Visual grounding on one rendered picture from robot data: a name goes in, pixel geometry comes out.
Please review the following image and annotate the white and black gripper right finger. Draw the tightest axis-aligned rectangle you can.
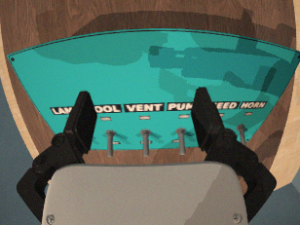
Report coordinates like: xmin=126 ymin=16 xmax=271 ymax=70
xmin=191 ymin=87 xmax=277 ymax=223

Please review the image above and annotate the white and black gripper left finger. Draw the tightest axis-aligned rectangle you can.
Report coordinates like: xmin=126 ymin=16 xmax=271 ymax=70
xmin=17 ymin=91 xmax=97 ymax=224

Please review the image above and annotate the teal switch console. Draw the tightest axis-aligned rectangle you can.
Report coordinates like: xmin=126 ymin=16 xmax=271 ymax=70
xmin=7 ymin=28 xmax=300 ymax=157

